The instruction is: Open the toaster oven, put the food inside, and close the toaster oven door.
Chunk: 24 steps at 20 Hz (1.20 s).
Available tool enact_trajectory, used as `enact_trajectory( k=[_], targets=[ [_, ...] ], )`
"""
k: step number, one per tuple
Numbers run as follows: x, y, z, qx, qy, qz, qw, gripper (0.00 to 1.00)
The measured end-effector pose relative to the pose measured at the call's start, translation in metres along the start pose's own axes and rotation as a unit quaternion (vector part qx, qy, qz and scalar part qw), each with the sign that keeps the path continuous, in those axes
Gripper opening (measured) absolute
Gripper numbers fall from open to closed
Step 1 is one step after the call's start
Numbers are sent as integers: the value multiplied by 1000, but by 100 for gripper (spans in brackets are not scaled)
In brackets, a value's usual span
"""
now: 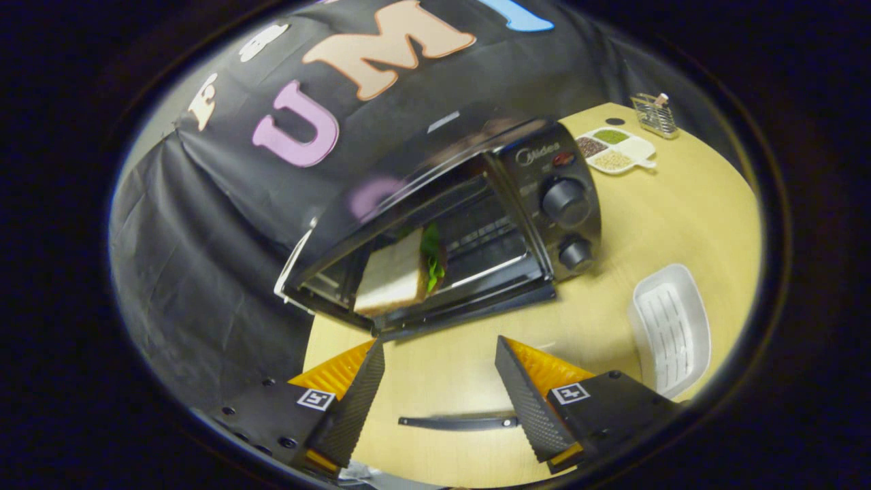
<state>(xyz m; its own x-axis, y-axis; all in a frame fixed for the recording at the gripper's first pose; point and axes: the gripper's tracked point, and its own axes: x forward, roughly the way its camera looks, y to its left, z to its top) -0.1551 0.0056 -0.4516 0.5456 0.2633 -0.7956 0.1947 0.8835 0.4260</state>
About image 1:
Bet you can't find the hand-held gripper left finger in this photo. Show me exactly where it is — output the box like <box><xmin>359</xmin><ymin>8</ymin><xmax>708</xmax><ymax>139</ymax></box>
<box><xmin>191</xmin><ymin>338</ymin><xmax>386</xmax><ymax>477</ymax></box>

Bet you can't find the black toaster oven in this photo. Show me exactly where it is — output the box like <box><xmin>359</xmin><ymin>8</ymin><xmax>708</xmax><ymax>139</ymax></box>
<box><xmin>274</xmin><ymin>119</ymin><xmax>603</xmax><ymax>433</ymax></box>

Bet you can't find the white divided grain dish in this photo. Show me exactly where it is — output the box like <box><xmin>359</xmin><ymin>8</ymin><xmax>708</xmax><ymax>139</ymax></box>
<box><xmin>576</xmin><ymin>127</ymin><xmax>658</xmax><ymax>176</ymax></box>

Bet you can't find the white bread lettuce sandwich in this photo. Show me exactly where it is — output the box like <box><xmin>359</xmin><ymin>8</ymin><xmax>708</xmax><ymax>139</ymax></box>
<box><xmin>352</xmin><ymin>221</ymin><xmax>448</xmax><ymax>317</ymax></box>

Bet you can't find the white plastic tray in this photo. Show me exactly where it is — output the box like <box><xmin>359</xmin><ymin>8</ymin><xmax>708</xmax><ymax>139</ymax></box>
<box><xmin>627</xmin><ymin>263</ymin><xmax>712</xmax><ymax>400</ymax></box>

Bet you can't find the clear wire holder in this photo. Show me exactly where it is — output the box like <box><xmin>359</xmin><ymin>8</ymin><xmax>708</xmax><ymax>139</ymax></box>
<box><xmin>630</xmin><ymin>92</ymin><xmax>680</xmax><ymax>140</ymax></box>

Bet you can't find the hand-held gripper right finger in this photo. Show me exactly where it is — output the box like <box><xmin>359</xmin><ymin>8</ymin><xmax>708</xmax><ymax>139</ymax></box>
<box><xmin>495</xmin><ymin>335</ymin><xmax>681</xmax><ymax>475</ymax></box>

